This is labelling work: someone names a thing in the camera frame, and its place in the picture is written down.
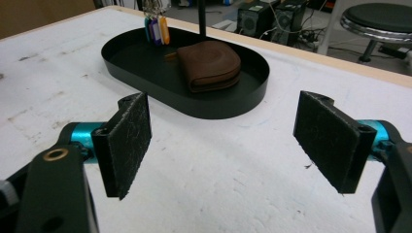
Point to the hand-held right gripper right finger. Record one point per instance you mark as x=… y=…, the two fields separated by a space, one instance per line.
x=330 y=142

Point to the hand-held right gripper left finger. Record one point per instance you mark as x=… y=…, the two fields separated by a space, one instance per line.
x=124 y=145

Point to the black oval tray with pole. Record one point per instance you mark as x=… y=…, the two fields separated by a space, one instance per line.
x=152 y=74

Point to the brown leather zip wallet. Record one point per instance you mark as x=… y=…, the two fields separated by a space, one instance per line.
x=210 y=63

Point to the small black floor box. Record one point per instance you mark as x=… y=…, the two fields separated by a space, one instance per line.
x=392 y=51

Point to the white table leg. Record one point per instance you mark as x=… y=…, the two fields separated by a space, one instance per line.
x=328 y=29

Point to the black computer tower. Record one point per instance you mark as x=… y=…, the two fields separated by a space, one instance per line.
x=290 y=22
x=254 y=21

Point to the round black chrome-rimmed stool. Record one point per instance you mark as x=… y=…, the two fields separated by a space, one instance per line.
x=379 y=21

